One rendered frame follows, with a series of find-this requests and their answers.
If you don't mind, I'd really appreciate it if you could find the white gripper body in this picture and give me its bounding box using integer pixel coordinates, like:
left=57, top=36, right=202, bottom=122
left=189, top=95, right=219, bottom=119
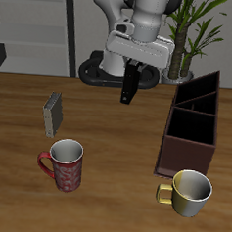
left=103, top=30, right=176, bottom=70

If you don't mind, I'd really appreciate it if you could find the grey book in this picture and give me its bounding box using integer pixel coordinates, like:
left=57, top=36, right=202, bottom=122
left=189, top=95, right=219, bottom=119
left=40, top=89, right=67, bottom=140

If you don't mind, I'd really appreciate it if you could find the dark brown desk caddy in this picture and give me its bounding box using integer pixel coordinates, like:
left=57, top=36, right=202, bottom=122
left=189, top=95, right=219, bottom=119
left=153, top=67, right=223, bottom=183

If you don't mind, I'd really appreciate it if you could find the green pot plant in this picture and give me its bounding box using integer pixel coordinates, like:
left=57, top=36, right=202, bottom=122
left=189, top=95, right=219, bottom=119
left=160, top=0, right=231, bottom=90

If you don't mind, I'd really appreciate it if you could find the grey shelf unit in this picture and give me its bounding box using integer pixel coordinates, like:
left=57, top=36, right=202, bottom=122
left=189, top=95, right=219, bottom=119
left=0, top=0, right=82, bottom=79

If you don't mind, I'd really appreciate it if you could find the red patterned mug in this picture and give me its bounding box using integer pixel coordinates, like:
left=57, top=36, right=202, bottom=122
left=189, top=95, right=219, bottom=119
left=34, top=136, right=86, bottom=195

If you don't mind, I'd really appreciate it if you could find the yellow and white mug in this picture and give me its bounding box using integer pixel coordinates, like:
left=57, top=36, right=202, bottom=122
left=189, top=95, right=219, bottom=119
left=155, top=167, right=215, bottom=220

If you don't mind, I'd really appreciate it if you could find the flat black base plate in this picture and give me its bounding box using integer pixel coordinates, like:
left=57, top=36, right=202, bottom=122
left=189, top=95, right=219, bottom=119
left=77, top=49, right=162, bottom=92

